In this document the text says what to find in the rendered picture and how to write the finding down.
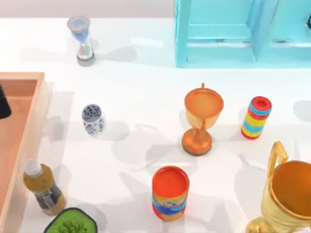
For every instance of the orange trophy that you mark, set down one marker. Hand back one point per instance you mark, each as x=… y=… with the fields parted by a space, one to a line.
x=201 y=114

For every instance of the grey and blue hourglass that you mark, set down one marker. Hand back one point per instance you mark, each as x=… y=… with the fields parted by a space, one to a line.
x=82 y=41

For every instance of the large gold trophy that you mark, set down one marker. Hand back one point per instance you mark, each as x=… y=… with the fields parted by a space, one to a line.
x=286 y=194

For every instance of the stack of coloured rings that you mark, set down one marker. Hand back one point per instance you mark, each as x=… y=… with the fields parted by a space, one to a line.
x=255 y=119

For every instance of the yellow bottle with white cap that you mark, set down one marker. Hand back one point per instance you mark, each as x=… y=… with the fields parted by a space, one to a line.
x=45 y=189

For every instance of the light blue rack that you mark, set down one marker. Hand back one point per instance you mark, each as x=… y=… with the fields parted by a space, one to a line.
x=218 y=36

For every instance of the black pot with green plant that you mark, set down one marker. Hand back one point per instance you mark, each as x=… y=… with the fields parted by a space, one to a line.
x=71 y=223

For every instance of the shallow salmon-coloured box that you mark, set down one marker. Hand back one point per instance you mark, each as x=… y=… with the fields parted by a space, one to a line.
x=17 y=126

